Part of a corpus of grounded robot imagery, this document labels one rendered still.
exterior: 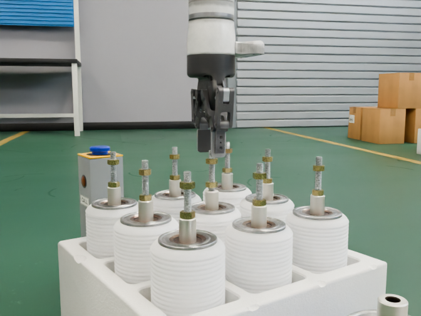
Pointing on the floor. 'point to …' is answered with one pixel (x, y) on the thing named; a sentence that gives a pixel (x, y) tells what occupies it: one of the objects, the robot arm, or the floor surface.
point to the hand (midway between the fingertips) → (210, 146)
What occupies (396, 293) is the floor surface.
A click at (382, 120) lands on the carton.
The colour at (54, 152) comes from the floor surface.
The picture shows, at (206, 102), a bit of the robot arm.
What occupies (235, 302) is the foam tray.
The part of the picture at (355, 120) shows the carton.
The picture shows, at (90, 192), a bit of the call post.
